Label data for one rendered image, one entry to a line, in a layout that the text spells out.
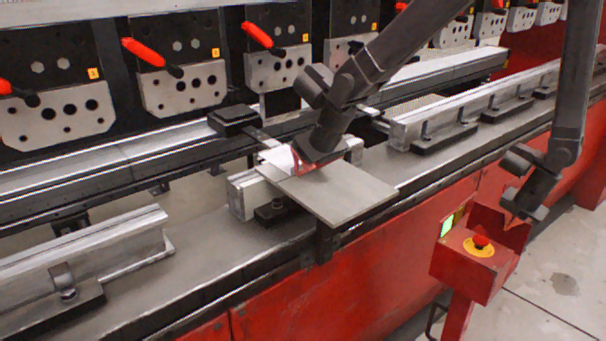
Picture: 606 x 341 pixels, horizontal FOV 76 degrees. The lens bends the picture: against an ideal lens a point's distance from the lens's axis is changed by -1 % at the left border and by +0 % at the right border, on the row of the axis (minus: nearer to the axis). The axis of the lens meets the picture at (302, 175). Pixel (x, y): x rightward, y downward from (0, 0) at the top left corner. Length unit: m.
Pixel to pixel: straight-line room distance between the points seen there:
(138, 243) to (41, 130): 0.28
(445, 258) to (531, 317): 1.08
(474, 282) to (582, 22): 0.61
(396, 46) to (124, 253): 0.61
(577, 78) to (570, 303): 1.46
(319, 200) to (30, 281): 0.52
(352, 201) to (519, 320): 1.42
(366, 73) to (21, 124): 0.51
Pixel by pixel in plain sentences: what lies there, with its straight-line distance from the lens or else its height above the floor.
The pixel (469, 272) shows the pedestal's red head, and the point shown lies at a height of 0.74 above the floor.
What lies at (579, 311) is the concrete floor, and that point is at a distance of 2.25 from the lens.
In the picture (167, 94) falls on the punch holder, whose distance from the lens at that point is 0.71.
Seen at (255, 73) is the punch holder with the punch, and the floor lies 1.22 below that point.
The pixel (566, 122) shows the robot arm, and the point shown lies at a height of 1.11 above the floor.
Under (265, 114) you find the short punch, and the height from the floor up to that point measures 1.11.
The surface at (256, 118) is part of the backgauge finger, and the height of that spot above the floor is 1.02.
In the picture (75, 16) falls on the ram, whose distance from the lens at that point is 0.66.
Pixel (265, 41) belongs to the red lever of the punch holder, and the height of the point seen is 1.28.
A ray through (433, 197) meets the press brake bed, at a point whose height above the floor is 0.76.
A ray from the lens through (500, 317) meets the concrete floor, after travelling 2.05.
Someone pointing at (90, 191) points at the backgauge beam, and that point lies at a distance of 1.05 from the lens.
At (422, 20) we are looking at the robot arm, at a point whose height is 1.34.
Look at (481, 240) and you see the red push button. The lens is 1.06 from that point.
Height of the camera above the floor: 1.43
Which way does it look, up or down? 31 degrees down
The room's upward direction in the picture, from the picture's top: straight up
